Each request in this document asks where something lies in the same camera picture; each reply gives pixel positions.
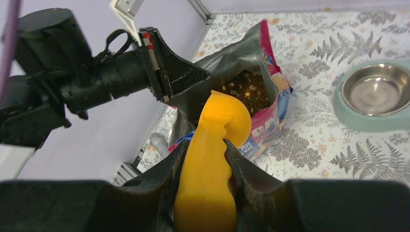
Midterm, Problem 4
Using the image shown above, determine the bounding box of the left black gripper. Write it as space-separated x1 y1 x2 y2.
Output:
93 27 210 102

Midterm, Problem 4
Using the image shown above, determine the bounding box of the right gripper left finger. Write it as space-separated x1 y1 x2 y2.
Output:
123 141 190 232

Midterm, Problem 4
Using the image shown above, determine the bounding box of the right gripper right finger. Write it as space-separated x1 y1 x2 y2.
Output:
223 139 289 232

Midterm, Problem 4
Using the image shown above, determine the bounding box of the orange plastic scoop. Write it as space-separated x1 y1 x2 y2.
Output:
174 90 251 232

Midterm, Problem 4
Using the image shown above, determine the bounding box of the pink pet food bag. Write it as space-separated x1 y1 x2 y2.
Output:
168 20 292 160

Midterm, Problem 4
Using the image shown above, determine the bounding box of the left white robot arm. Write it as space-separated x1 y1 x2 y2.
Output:
0 8 209 180

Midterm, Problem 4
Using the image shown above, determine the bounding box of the green double pet bowl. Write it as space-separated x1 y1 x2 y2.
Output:
333 59 410 133

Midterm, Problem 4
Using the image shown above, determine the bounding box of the grey metal cylinder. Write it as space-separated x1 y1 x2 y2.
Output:
149 132 170 159

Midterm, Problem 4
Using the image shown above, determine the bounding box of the floral table mat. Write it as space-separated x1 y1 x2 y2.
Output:
137 11 410 187

